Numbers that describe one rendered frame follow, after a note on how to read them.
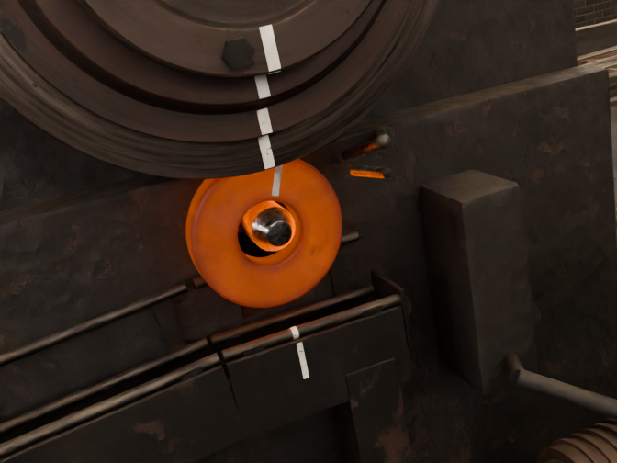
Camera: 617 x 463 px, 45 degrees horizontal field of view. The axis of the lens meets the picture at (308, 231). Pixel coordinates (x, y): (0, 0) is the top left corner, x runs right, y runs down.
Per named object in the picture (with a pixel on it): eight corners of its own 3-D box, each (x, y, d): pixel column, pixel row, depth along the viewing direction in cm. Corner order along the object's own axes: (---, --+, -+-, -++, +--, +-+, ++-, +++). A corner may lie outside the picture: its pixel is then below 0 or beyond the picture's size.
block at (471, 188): (436, 364, 94) (410, 181, 86) (490, 344, 96) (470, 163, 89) (483, 402, 84) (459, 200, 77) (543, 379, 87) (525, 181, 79)
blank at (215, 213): (320, 299, 81) (332, 309, 78) (178, 297, 76) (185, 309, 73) (340, 156, 78) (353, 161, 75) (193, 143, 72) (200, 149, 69)
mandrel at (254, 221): (257, 184, 86) (243, 220, 87) (222, 172, 84) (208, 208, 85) (308, 219, 71) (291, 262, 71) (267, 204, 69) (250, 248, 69)
